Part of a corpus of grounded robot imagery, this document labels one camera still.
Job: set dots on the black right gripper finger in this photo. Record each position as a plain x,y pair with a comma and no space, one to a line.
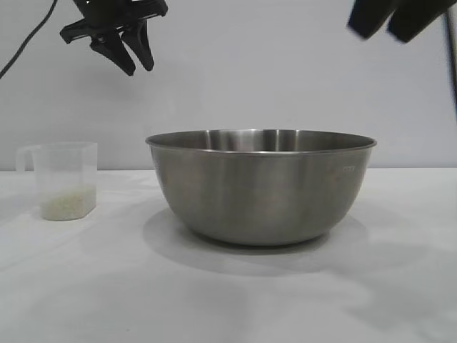
414,18
369,16

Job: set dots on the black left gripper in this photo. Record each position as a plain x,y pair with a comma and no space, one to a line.
118,10

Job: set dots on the translucent plastic measuring cup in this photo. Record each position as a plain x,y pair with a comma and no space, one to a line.
66,168

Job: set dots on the white rice grains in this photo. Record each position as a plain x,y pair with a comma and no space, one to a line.
68,203

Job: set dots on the stainless steel mixing bowl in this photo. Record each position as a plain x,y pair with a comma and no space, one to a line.
260,196

